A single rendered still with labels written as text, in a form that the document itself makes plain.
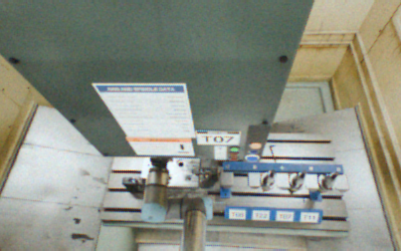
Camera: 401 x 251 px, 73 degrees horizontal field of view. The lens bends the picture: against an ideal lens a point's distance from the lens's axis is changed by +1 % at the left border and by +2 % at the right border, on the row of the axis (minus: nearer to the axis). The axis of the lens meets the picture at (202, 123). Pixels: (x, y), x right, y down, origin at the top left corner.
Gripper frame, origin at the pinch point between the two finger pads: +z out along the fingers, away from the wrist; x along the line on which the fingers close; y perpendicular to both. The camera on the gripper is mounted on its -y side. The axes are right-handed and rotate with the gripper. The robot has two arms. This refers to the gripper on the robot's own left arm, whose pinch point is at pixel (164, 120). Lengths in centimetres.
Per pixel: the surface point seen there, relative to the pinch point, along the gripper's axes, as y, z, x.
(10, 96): 35, 34, -101
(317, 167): 19, -10, 59
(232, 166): 18.8, -11.0, 25.6
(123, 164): 52, 0, -33
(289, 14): -63, -20, 30
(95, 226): 77, -29, -53
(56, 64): -55, -21, -4
